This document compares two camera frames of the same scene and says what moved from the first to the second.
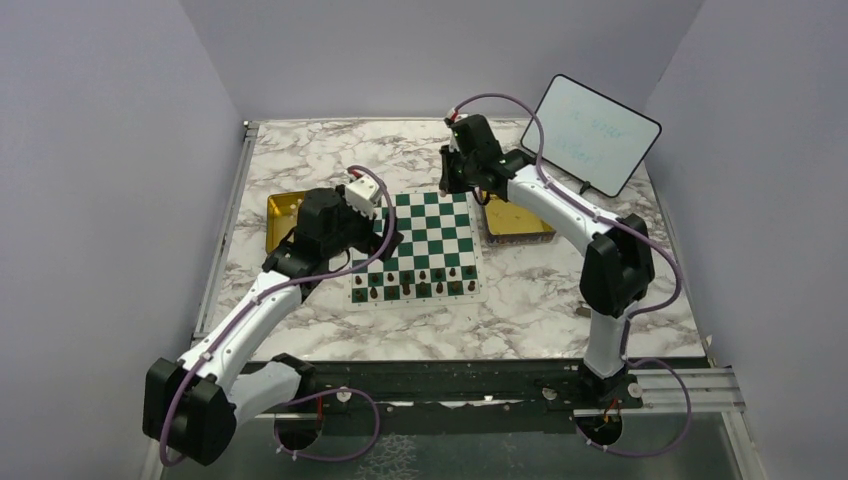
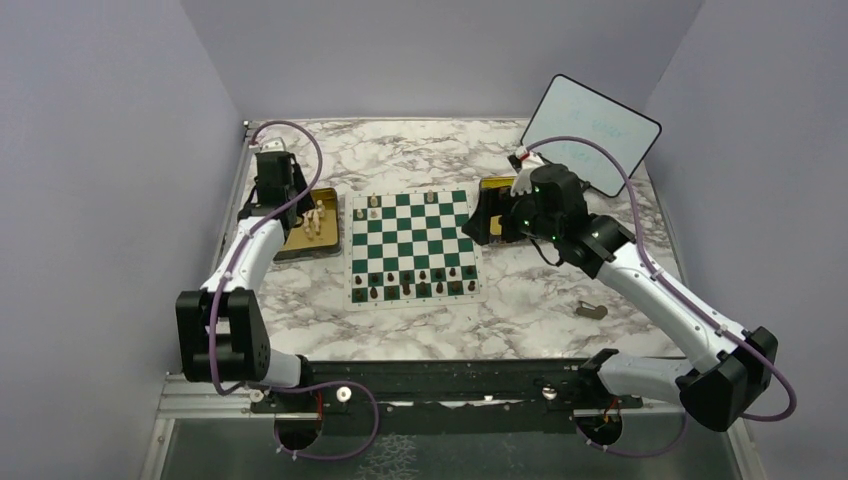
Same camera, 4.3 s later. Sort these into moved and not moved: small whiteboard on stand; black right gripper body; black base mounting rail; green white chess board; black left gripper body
Moved: black right gripper body; black left gripper body
Not moved: green white chess board; small whiteboard on stand; black base mounting rail
